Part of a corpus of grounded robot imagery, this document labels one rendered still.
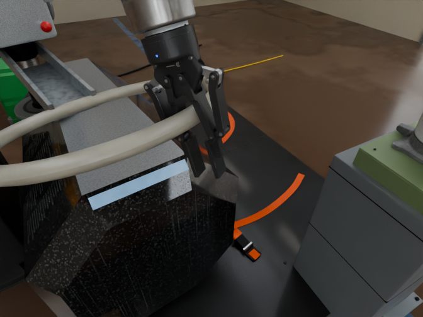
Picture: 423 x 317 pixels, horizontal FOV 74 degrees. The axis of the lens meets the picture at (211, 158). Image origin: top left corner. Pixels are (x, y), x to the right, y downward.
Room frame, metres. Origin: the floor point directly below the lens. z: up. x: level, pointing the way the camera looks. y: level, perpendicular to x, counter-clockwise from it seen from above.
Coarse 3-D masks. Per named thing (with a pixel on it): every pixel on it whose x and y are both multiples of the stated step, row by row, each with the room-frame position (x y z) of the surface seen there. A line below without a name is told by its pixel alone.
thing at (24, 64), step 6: (24, 48) 0.96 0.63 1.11; (30, 48) 0.97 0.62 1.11; (36, 48) 1.01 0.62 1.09; (12, 54) 0.94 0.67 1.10; (18, 54) 0.94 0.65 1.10; (24, 54) 0.95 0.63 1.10; (30, 54) 0.96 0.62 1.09; (36, 54) 0.98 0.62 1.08; (18, 60) 0.94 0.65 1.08; (24, 60) 0.95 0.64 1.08; (30, 60) 0.96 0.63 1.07; (36, 60) 0.98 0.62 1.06; (24, 66) 0.94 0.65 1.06; (30, 66) 0.95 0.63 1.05
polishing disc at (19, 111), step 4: (24, 100) 1.01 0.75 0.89; (28, 100) 1.01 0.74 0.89; (16, 104) 0.97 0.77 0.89; (20, 104) 0.97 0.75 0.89; (24, 104) 0.97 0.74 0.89; (28, 104) 0.97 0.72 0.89; (16, 108) 0.94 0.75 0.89; (20, 108) 0.94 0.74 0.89; (24, 108) 0.94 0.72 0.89; (28, 108) 0.94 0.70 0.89; (32, 108) 0.94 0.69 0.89; (16, 112) 0.92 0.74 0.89; (20, 112) 0.92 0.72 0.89; (24, 112) 0.92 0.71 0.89; (28, 112) 0.92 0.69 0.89; (32, 112) 0.92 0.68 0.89; (36, 112) 0.92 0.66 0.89; (40, 112) 0.92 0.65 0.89; (20, 116) 0.89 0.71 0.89; (24, 116) 0.89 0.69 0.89; (28, 116) 0.89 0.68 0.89
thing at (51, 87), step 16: (0, 48) 0.94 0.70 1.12; (16, 64) 0.83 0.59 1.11; (48, 64) 0.93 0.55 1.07; (64, 64) 0.83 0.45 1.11; (32, 80) 0.81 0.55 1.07; (48, 80) 0.82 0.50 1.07; (64, 80) 0.82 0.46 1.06; (80, 80) 0.74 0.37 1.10; (48, 96) 0.72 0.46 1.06; (64, 96) 0.72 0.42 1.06; (80, 96) 0.72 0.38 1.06; (80, 112) 0.65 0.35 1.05
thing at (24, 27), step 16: (0, 0) 0.90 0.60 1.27; (16, 0) 0.93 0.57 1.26; (32, 0) 0.96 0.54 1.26; (0, 16) 0.89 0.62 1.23; (16, 16) 0.92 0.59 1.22; (32, 16) 0.94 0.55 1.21; (48, 16) 0.98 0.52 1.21; (0, 32) 0.88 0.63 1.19; (16, 32) 0.90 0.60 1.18; (32, 32) 0.93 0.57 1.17; (16, 48) 0.94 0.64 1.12
